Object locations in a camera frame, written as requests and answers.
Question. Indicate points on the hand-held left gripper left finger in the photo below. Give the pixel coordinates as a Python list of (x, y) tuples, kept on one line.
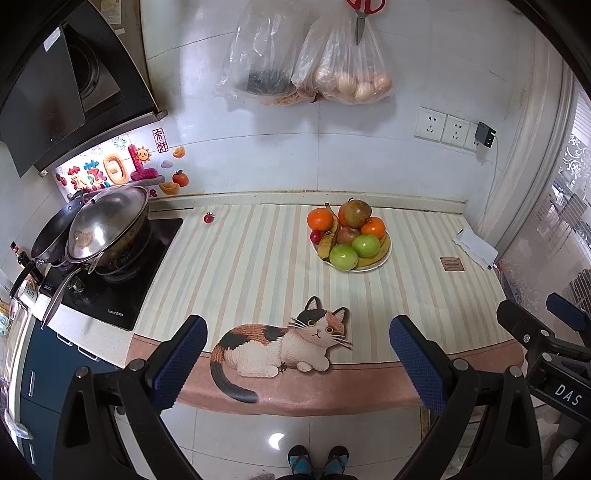
[(182, 360)]

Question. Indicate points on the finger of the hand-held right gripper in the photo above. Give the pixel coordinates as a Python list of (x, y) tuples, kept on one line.
[(515, 318), (565, 309)]

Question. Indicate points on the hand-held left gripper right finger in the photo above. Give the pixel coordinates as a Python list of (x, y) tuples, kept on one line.
[(415, 357)]

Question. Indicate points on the white plate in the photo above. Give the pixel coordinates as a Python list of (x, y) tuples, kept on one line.
[(362, 270)]

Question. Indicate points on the yellow banana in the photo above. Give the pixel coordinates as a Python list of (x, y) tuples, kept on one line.
[(381, 254)]

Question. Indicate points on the green apple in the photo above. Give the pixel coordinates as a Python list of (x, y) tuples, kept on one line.
[(366, 245), (344, 256)]

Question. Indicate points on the small orange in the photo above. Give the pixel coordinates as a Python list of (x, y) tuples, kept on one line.
[(373, 227)]

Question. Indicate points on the brown pear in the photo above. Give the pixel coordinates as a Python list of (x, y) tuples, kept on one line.
[(347, 235), (354, 213)]

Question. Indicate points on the spotted banana with sticker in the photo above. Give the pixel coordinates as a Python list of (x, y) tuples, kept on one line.
[(328, 242)]

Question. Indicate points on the red cherry tomato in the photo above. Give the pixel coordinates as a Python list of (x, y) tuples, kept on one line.
[(315, 237)]

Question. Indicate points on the large orange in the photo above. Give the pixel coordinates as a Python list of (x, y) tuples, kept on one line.
[(322, 219)]

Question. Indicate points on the white folded paper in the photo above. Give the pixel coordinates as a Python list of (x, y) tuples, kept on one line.
[(475, 247)]

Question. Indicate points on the brown mat label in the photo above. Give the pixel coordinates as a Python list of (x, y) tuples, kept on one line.
[(451, 264)]

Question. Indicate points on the patterned glass door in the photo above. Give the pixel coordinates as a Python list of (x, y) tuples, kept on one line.
[(554, 221)]

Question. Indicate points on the black gas stove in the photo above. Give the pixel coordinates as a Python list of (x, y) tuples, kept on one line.
[(115, 300)]

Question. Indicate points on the striped mat with cat print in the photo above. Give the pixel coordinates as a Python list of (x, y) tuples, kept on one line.
[(254, 258)]

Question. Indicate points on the steel wok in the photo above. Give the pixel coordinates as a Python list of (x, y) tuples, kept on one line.
[(134, 242)]

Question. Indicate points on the person's right foot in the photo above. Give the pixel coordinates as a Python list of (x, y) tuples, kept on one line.
[(335, 461)]

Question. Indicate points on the person's foot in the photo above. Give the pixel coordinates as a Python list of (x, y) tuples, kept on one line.
[(335, 461), (300, 461)]

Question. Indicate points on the blue cabinet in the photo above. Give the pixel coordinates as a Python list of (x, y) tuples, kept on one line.
[(46, 355)]

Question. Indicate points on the cherry tomato with green stem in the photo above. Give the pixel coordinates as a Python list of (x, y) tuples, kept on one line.
[(209, 218)]

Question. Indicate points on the person's left foot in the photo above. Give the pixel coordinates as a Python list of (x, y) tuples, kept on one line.
[(300, 461)]

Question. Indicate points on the black frying pan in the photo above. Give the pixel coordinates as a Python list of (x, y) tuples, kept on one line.
[(48, 235)]

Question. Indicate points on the grey plug-in charger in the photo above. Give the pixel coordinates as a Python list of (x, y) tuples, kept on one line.
[(485, 134)]

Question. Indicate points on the dark sauce bottle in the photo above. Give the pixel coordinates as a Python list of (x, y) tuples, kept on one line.
[(18, 253)]

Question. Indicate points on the clear plastic bag of eggs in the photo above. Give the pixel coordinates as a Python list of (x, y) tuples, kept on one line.
[(355, 78)]

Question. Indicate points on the black range hood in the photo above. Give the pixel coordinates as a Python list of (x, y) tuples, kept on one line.
[(41, 92)]

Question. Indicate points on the clear plastic bag dark contents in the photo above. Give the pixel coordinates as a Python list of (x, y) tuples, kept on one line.
[(258, 50)]

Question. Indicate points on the white door frame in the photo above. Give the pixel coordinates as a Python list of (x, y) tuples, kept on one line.
[(531, 152)]

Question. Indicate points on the gold ingot wall sticker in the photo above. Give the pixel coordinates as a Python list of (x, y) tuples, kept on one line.
[(167, 188)]

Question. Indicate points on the persimmon wall sticker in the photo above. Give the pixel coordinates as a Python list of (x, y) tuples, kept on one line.
[(180, 177)]

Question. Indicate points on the white wall outlet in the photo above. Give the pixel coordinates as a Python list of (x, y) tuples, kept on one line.
[(456, 130), (429, 123)]

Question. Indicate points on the colourful letter wall sticker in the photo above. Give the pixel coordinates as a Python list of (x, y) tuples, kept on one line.
[(111, 168)]

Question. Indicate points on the red stamp wall sticker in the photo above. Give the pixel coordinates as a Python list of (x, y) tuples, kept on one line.
[(158, 140)]

